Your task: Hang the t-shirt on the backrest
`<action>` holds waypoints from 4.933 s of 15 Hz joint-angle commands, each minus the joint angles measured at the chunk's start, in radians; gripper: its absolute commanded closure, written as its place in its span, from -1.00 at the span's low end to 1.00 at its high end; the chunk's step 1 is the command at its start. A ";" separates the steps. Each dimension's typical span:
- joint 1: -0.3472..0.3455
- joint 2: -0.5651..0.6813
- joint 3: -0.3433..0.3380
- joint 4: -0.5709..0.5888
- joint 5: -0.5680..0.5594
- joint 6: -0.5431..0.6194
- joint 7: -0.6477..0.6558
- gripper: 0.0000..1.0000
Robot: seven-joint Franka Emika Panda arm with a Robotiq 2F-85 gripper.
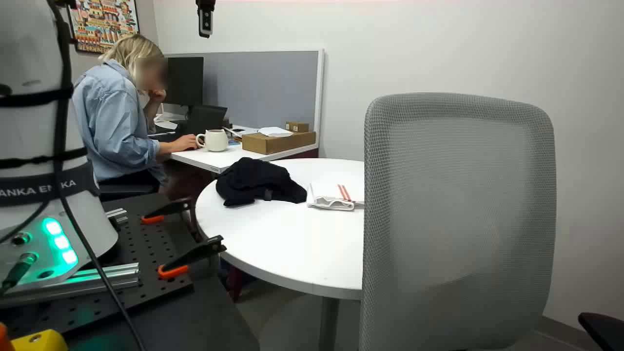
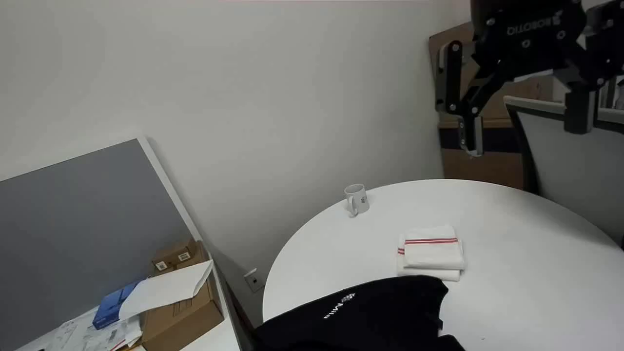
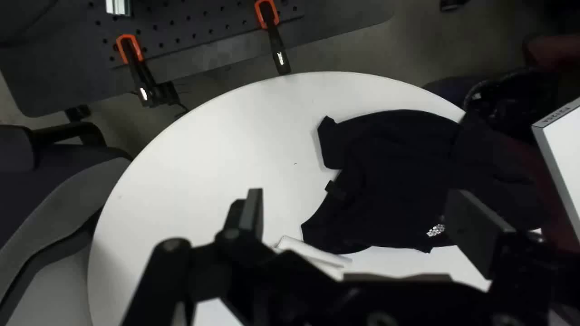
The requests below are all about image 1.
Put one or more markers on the black office chair seat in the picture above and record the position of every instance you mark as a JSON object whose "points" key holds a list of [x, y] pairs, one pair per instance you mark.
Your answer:
{"points": [[127, 185]]}

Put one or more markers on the grey mesh chair backrest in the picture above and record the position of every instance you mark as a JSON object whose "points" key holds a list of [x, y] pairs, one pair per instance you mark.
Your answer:
{"points": [[454, 226]]}

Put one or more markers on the white office desk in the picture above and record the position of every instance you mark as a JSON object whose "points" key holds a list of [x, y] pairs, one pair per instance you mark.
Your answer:
{"points": [[215, 158]]}

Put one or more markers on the black computer monitor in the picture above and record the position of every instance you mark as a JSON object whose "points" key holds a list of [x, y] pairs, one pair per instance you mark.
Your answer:
{"points": [[185, 80]]}

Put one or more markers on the colourful wall poster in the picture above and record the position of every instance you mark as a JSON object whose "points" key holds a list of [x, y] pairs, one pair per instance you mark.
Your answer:
{"points": [[103, 21]]}

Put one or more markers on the person in blue shirt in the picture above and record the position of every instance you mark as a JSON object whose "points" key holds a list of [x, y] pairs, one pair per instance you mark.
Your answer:
{"points": [[113, 123]]}

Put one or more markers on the black laptop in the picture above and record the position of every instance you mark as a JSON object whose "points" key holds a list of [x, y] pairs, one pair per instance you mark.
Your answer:
{"points": [[205, 117]]}

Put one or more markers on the folded white cloth red stripe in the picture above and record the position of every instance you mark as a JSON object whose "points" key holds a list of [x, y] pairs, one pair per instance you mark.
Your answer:
{"points": [[333, 197]]}

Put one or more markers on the white paper sheet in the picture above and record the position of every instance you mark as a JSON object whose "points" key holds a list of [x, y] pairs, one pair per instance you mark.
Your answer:
{"points": [[273, 131]]}

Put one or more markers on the black orange bar clamp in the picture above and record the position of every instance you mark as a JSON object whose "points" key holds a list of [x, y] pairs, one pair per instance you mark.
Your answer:
{"points": [[191, 255], [166, 210]]}

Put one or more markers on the small cardboard box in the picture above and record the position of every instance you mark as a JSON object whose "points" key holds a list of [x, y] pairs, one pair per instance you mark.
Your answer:
{"points": [[296, 127]]}

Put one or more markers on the white mug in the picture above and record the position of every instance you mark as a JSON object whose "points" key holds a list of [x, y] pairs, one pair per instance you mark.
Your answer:
{"points": [[215, 138]]}

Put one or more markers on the aluminium rail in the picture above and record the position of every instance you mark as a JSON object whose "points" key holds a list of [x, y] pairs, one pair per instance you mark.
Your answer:
{"points": [[98, 275]]}

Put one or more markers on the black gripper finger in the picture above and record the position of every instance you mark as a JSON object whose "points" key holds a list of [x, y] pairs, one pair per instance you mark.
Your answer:
{"points": [[205, 19]]}

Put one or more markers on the black t-shirt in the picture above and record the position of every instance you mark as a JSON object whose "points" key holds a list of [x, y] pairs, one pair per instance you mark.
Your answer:
{"points": [[254, 181]]}

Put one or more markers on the black chair part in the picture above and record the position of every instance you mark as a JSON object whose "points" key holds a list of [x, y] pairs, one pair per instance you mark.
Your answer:
{"points": [[605, 329]]}

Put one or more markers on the large flat cardboard box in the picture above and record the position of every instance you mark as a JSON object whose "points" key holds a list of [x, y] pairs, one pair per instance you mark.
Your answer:
{"points": [[275, 142]]}

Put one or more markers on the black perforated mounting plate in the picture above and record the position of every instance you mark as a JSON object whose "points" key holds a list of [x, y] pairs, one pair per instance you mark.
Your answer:
{"points": [[152, 259]]}

